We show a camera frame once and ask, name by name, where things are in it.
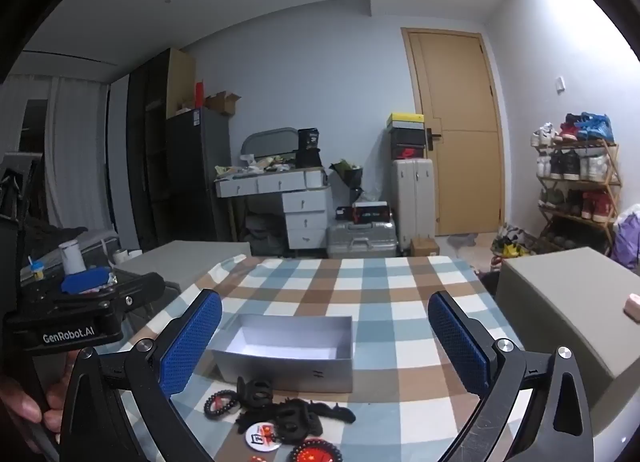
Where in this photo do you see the red round ornament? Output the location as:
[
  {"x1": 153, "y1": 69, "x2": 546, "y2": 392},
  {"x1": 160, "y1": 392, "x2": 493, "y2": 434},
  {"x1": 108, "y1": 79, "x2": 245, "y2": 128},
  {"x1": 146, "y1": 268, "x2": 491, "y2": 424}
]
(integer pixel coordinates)
[{"x1": 287, "y1": 439, "x2": 345, "y2": 462}]

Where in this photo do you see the black paper bag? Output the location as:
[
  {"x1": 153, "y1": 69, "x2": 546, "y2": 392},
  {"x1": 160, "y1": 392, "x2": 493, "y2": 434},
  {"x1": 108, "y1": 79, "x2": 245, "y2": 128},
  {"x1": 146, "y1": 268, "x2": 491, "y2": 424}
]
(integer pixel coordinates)
[{"x1": 297, "y1": 129, "x2": 323, "y2": 168}]

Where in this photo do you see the black hair claw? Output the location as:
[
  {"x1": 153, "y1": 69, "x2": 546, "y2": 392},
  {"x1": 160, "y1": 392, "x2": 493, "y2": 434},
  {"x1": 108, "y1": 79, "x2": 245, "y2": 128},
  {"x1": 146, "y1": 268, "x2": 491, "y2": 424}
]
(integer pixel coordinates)
[{"x1": 236, "y1": 376, "x2": 273, "y2": 408}]

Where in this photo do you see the large grey upholstered block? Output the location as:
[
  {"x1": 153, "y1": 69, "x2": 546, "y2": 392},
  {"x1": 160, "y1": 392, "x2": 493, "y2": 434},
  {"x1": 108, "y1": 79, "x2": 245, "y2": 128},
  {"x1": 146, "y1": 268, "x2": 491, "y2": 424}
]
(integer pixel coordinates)
[{"x1": 495, "y1": 247, "x2": 640, "y2": 383}]

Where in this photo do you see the long grey upholstered block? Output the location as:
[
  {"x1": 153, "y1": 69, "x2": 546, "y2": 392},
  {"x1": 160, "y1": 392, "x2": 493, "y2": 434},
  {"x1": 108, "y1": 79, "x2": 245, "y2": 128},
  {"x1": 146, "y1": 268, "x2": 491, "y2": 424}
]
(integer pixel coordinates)
[{"x1": 114, "y1": 241, "x2": 252, "y2": 293}]

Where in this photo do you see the dark refrigerator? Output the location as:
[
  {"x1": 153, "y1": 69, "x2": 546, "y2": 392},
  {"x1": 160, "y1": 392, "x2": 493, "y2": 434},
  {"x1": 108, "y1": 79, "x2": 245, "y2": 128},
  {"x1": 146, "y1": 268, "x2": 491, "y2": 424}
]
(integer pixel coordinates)
[{"x1": 165, "y1": 107, "x2": 231, "y2": 243}]

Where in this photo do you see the dark wooden wardrobe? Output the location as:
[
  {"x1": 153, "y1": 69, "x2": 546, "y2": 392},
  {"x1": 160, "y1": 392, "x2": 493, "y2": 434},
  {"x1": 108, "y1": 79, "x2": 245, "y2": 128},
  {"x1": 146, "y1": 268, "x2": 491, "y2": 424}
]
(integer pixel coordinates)
[{"x1": 126, "y1": 48, "x2": 197, "y2": 248}]

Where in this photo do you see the silver suitcase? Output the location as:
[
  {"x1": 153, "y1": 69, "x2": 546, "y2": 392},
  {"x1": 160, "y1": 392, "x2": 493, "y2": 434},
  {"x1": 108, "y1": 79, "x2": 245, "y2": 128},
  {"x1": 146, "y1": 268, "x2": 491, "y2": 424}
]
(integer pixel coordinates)
[{"x1": 327, "y1": 221, "x2": 398, "y2": 258}]

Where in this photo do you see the wooden shoe rack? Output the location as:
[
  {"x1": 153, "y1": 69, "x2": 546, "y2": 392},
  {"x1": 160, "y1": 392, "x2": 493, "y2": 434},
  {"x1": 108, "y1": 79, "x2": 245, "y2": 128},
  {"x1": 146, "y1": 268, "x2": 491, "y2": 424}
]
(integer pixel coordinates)
[{"x1": 535, "y1": 139, "x2": 622, "y2": 255}]

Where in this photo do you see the black jagged hair clip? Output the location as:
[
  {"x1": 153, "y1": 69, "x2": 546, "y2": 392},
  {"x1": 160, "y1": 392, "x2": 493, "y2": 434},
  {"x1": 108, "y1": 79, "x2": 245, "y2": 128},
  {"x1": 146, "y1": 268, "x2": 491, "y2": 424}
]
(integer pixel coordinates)
[{"x1": 300, "y1": 398, "x2": 357, "y2": 424}]

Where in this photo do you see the black red shoe box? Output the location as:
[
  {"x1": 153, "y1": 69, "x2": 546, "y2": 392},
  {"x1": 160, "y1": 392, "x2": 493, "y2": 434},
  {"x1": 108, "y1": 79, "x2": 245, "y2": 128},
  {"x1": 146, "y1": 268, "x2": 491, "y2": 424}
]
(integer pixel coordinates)
[{"x1": 391, "y1": 143, "x2": 426, "y2": 160}]

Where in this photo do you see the person's left hand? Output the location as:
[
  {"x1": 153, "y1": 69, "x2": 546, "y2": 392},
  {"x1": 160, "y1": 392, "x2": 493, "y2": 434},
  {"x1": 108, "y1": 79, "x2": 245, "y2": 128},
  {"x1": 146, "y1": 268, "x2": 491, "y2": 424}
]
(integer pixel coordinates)
[{"x1": 0, "y1": 376, "x2": 60, "y2": 448}]

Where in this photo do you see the grey arched mirror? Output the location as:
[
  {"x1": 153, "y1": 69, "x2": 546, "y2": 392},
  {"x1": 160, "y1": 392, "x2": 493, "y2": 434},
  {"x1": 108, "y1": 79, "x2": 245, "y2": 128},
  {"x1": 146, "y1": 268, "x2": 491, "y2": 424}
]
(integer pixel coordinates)
[{"x1": 241, "y1": 127, "x2": 299, "y2": 170}]

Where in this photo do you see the checkered blanket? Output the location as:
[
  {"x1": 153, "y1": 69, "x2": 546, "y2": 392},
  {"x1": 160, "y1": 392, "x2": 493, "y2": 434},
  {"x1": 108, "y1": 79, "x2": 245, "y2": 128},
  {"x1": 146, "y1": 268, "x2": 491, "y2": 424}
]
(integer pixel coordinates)
[{"x1": 115, "y1": 255, "x2": 531, "y2": 462}]

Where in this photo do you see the grey cardboard box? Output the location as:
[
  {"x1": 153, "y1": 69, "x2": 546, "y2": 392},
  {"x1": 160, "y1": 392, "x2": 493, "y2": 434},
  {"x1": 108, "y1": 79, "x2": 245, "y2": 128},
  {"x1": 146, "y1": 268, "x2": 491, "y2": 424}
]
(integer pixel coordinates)
[{"x1": 207, "y1": 313, "x2": 355, "y2": 393}]

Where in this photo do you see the black red flat box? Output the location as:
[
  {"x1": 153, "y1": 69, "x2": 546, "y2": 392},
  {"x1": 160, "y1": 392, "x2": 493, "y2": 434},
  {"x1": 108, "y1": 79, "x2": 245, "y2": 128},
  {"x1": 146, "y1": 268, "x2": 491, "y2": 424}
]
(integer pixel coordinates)
[{"x1": 352, "y1": 202, "x2": 391, "y2": 224}]

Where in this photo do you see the white curtain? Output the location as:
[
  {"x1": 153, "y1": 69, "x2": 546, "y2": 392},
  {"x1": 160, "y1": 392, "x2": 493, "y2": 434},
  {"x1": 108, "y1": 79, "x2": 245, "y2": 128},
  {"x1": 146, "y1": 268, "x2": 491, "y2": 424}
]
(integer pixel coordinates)
[{"x1": 0, "y1": 75, "x2": 108, "y2": 243}]

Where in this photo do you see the white upright suitcase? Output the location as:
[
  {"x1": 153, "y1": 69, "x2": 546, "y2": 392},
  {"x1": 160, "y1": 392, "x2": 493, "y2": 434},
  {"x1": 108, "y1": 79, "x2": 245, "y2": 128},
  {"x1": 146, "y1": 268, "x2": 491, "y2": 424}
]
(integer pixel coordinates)
[{"x1": 391, "y1": 158, "x2": 436, "y2": 255}]

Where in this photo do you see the white desk with drawers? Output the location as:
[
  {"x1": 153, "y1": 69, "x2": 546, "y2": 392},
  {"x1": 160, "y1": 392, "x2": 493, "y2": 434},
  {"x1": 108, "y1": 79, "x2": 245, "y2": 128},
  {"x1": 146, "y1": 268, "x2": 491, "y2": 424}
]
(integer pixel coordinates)
[{"x1": 216, "y1": 168, "x2": 331, "y2": 249}]

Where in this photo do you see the white round pin badge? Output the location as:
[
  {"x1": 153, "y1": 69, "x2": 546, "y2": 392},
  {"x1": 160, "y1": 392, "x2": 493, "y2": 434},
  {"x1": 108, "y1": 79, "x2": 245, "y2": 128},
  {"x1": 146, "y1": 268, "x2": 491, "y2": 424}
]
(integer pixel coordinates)
[{"x1": 243, "y1": 421, "x2": 282, "y2": 453}]

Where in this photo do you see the collection of racked shoes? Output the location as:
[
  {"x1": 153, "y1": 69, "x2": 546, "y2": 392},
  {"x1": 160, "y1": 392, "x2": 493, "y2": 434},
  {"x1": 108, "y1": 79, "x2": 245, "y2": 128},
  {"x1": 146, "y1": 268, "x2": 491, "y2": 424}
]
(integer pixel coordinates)
[{"x1": 531, "y1": 112, "x2": 616, "y2": 248}]

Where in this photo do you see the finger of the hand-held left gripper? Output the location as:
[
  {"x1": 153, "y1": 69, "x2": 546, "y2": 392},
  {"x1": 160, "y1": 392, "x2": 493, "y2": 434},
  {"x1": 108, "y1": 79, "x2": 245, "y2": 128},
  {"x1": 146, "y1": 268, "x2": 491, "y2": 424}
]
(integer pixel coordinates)
[
  {"x1": 61, "y1": 267, "x2": 118, "y2": 294},
  {"x1": 109, "y1": 273, "x2": 167, "y2": 315}
]

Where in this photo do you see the purple bag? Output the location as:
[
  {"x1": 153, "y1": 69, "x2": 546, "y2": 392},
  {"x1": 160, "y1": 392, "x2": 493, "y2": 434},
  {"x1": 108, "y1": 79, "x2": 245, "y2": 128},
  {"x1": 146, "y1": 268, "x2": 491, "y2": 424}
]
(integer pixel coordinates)
[{"x1": 611, "y1": 209, "x2": 640, "y2": 270}]

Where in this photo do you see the dark wrapped bouquet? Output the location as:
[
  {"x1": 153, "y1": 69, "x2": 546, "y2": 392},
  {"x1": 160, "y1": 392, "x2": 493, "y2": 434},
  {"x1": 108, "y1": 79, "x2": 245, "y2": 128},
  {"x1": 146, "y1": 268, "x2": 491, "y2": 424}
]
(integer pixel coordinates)
[{"x1": 330, "y1": 159, "x2": 365, "y2": 200}]

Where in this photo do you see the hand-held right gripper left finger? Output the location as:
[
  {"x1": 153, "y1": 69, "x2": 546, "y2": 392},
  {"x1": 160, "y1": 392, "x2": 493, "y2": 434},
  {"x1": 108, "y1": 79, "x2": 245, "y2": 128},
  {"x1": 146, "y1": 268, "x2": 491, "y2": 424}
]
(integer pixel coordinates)
[{"x1": 60, "y1": 289, "x2": 223, "y2": 462}]

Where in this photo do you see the grey bag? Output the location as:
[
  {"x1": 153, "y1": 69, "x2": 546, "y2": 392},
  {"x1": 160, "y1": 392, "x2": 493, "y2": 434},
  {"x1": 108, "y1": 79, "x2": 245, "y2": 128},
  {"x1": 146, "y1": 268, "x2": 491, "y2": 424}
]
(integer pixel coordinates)
[{"x1": 245, "y1": 215, "x2": 287, "y2": 255}]

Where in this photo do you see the wooden door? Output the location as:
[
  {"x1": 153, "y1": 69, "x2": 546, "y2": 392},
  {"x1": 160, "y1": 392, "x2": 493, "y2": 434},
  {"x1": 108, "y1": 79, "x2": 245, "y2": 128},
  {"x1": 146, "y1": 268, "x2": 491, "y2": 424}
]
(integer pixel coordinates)
[{"x1": 402, "y1": 28, "x2": 506, "y2": 238}]

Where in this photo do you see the open cardboard box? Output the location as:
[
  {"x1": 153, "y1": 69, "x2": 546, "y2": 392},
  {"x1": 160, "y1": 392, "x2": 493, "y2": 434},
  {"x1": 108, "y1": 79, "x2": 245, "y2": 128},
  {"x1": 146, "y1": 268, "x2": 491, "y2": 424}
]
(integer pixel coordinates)
[{"x1": 205, "y1": 91, "x2": 242, "y2": 116}]

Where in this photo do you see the white tumbler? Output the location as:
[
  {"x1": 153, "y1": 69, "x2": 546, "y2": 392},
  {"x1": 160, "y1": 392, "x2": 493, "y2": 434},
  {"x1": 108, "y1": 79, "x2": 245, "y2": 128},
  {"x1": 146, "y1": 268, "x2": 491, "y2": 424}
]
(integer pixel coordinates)
[{"x1": 59, "y1": 239, "x2": 87, "y2": 275}]

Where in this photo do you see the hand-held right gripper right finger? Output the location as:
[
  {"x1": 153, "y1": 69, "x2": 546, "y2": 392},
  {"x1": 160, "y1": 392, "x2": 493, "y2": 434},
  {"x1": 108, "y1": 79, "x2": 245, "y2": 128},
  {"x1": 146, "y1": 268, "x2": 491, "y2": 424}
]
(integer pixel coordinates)
[{"x1": 427, "y1": 291, "x2": 596, "y2": 462}]

